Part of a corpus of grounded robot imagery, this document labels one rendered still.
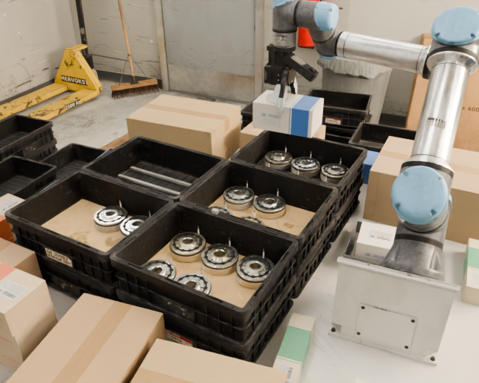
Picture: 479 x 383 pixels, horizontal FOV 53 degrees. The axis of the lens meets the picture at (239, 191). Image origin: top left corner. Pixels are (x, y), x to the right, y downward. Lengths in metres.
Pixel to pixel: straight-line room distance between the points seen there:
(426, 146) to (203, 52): 3.70
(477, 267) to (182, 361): 0.92
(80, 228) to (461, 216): 1.21
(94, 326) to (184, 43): 3.84
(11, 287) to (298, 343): 0.70
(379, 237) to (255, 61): 3.12
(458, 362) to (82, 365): 0.90
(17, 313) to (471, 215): 1.35
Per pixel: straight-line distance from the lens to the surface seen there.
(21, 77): 5.14
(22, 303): 1.24
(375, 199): 1.75
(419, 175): 1.12
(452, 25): 1.30
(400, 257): 1.22
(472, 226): 1.75
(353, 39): 1.52
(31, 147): 2.92
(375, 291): 1.24
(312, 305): 1.44
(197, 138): 1.97
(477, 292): 1.54
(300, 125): 1.55
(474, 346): 1.45
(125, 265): 1.24
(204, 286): 1.25
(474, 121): 4.02
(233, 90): 4.68
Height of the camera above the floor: 1.71
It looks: 32 degrees down
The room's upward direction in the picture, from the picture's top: 1 degrees counter-clockwise
